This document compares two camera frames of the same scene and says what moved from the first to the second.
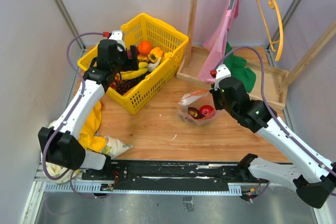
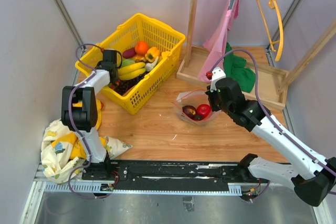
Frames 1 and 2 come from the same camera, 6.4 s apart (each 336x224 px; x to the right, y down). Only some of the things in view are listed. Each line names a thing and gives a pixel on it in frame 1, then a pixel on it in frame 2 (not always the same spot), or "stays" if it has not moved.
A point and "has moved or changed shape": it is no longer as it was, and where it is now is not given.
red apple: (206, 109) has moved or changed shape
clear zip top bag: (196, 100) has moved or changed shape
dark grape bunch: (123, 86) stays
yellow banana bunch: (143, 68) stays
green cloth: (237, 66) stays
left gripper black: (131, 64) → (117, 76)
